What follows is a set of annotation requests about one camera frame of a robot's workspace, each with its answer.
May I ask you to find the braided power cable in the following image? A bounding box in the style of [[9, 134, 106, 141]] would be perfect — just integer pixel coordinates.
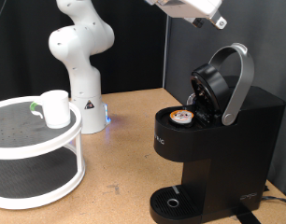
[[261, 195, 286, 206]]

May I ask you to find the grey partition panel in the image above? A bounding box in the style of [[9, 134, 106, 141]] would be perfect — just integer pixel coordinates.
[[163, 0, 286, 200]]

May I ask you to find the black Keurig drip tray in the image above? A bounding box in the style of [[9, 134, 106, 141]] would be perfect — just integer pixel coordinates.
[[149, 185, 209, 224]]

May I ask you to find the white two-tier turntable rack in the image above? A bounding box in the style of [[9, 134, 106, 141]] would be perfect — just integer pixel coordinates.
[[0, 95, 87, 210]]

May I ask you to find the black tape strip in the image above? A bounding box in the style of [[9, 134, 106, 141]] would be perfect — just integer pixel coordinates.
[[231, 203, 261, 224]]

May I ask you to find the black curtain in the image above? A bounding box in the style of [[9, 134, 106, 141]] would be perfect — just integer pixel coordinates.
[[0, 0, 169, 102]]

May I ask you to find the silver Keurig lid handle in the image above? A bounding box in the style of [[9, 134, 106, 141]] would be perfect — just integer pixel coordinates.
[[207, 42, 255, 127]]

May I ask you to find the black Keurig coffee machine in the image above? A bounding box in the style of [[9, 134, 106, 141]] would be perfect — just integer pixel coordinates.
[[149, 42, 286, 224]]

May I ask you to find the white mug green handle mark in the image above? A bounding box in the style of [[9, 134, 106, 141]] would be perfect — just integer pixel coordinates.
[[29, 90, 72, 130]]

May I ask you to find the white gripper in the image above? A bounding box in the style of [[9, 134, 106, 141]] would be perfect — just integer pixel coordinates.
[[155, 0, 228, 31]]

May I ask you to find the white coffee pod orange lid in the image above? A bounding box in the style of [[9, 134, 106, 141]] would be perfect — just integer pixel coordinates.
[[168, 108, 195, 128]]

